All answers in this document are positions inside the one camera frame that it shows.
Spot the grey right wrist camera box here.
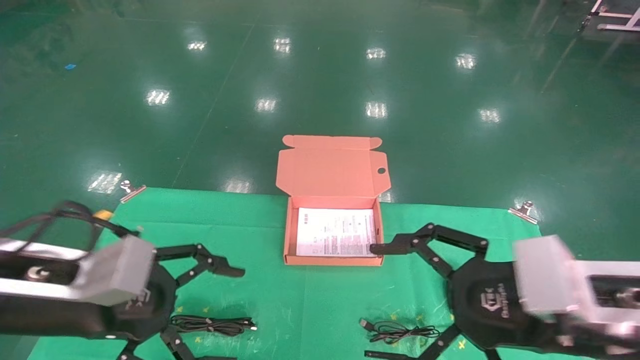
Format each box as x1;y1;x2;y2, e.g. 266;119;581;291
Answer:
512;235;593;317

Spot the orange cardboard box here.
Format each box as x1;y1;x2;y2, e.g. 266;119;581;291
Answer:
275;134;392;267

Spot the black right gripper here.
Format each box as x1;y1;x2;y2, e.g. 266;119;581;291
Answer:
364;223;557;360

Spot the green table cloth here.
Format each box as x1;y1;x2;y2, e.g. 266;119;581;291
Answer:
27;187;601;360

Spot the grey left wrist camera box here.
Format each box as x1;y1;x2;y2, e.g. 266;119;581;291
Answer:
75;235;156;307

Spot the metal binder clip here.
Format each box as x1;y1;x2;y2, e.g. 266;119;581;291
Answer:
120;180;147;204
508;201;539;225

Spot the black data cable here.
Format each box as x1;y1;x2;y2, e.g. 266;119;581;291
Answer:
170;314;258;337
359;318;442;346

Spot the black loose data cable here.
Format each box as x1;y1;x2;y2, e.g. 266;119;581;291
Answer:
359;318;442;346

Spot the white metal frame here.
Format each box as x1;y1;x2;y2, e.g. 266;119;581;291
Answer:
580;0;640;32

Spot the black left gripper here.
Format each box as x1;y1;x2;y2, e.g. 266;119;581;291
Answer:
102;243;246;360

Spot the white printed instruction sheet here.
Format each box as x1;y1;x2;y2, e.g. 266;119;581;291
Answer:
296;207;378;258

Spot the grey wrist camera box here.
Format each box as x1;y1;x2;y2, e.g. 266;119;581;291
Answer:
75;235;156;307
512;235;593;317

